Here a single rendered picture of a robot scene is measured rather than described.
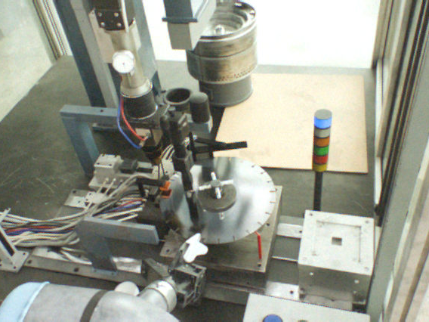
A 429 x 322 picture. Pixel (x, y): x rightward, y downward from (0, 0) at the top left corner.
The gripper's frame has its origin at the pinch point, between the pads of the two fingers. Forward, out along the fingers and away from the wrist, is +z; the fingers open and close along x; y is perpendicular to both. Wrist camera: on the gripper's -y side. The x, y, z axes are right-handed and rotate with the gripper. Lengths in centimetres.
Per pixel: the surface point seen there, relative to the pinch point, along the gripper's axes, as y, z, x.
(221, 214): 3.6, 6.9, 11.8
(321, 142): 24.5, 18.5, 34.7
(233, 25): -28, 75, 65
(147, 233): -11.0, -6.9, 6.7
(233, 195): 4.3, 12.0, 16.2
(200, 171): -9.2, 18.4, 18.8
